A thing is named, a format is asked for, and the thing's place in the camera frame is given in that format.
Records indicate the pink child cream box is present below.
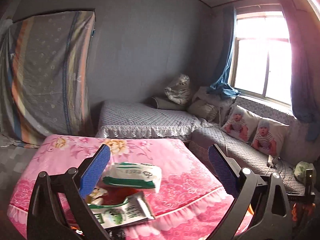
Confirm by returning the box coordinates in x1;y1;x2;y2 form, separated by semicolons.
99;187;138;205

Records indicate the green white milk carton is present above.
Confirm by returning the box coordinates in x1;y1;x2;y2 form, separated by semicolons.
88;191;156;229

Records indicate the white green tissue pack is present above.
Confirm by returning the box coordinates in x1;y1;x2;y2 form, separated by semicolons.
102;162;162;193

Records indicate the green cloth bundle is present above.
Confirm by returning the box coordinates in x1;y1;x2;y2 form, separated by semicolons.
293;161;316;185

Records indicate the white power strip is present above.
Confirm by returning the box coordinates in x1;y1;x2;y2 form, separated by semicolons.
267;155;279;168

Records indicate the right baby print pillow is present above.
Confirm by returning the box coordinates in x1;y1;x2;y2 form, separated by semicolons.
251;118;290;157

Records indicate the baby print pillow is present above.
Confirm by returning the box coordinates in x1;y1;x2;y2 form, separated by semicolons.
222;105;260;143
251;118;290;157

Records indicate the grey quilted corner sofa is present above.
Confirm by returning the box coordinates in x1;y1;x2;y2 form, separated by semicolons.
96;96;319;193

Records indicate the pink floral table cloth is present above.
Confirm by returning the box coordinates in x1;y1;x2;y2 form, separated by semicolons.
7;135;233;239

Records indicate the left baby print pillow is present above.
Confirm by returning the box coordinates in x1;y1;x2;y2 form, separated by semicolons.
222;105;260;143

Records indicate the grey satin cushion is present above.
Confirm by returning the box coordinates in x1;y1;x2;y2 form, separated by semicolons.
188;99;219;122

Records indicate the striped sheet covered wardrobe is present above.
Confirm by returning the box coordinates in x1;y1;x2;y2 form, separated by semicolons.
1;11;95;146

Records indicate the window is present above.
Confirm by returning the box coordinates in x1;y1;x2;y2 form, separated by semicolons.
228;4;292;105

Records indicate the grey bolster cushion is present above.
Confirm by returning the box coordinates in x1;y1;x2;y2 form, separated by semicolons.
150;96;186;111

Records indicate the dark purple curtain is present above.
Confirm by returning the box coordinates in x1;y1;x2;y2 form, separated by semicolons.
281;0;319;141

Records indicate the blue curtain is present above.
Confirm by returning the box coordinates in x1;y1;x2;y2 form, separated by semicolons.
207;5;240;100

